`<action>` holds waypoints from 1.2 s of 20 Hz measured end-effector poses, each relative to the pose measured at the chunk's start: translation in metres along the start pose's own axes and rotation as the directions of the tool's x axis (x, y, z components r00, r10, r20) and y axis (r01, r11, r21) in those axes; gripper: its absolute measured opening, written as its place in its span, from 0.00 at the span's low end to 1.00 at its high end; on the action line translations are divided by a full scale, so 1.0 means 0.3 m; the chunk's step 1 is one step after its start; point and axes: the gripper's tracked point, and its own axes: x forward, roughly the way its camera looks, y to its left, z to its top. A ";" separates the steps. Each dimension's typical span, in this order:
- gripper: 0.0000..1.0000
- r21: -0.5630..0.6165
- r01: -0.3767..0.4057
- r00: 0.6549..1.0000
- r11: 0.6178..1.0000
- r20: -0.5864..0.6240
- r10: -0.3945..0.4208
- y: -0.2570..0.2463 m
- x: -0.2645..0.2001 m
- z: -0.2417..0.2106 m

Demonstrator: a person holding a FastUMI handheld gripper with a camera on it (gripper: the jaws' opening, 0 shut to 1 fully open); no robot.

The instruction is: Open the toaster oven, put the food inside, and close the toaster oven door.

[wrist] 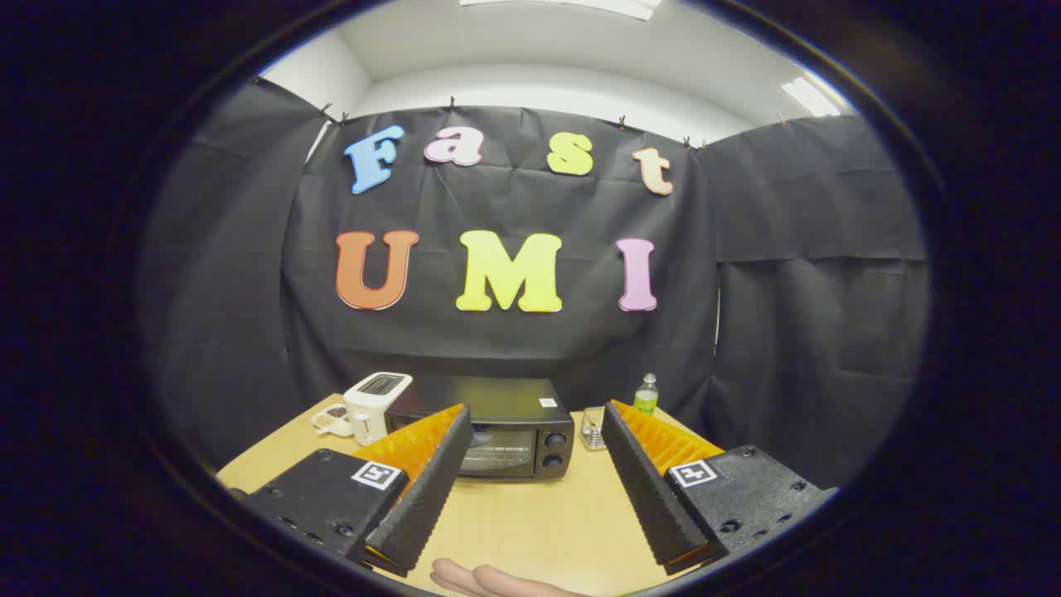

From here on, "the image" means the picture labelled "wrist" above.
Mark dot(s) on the white pop-up toaster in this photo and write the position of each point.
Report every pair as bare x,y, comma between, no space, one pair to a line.
369,414

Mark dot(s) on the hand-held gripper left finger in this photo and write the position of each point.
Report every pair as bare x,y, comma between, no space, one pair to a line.
431,489

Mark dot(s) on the small ceiling light panel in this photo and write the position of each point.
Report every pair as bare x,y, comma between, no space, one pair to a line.
811,97

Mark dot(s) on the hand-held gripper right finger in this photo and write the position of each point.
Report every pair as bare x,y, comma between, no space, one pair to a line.
651,489

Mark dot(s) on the black toaster oven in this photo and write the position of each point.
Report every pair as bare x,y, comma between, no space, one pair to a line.
514,406

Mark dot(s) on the long ceiling light panel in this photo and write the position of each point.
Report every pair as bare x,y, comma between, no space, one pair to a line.
564,5

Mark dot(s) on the green label plastic bottle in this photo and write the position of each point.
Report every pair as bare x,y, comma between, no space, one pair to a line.
646,398

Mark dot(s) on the small glass jar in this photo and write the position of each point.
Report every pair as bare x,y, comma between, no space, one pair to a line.
592,429

